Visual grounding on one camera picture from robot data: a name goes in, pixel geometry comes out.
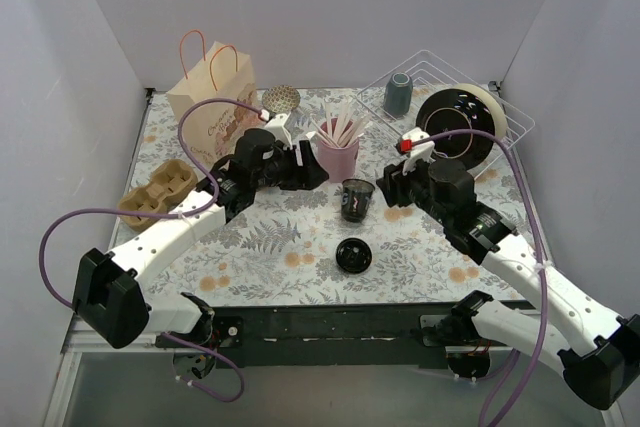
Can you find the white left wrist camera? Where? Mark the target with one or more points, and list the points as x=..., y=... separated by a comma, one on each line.
x=276, y=125

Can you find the wrapped straw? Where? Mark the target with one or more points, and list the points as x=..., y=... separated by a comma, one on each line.
x=341, y=122
x=329, y=123
x=358, y=129
x=323, y=137

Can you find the aluminium frame rail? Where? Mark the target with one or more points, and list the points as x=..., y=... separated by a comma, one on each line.
x=81, y=339

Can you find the dark translucent printed cup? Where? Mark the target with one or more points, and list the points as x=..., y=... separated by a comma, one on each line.
x=355, y=200

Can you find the black plastic cup lid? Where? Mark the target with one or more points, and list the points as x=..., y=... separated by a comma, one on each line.
x=353, y=255

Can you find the white wire dish rack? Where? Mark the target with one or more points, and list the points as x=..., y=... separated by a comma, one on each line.
x=424, y=96

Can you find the pink cylindrical holder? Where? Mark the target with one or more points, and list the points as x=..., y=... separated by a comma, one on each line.
x=339, y=163

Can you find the small patterned bowl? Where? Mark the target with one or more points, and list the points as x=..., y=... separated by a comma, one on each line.
x=281, y=99

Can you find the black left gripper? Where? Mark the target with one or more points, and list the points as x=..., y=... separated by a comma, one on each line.
x=304, y=165

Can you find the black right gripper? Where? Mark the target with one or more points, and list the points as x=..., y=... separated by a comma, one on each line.
x=395, y=184

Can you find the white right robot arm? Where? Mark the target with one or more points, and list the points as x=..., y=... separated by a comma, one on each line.
x=593, y=348

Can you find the black round plate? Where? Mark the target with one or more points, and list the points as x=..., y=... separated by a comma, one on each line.
x=454, y=109

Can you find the cream round plate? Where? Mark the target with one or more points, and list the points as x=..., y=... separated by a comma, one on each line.
x=493, y=106

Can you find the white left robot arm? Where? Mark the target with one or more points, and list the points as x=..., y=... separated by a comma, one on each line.
x=109, y=290

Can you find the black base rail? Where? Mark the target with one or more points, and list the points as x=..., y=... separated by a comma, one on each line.
x=325, y=335

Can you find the teal ceramic cup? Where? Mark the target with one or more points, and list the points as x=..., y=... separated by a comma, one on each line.
x=398, y=93

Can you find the cardboard cup carrier tray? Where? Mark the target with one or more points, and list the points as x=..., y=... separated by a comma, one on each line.
x=167, y=187

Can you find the brown paper gift bag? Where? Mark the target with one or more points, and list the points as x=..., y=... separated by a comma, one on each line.
x=227, y=75

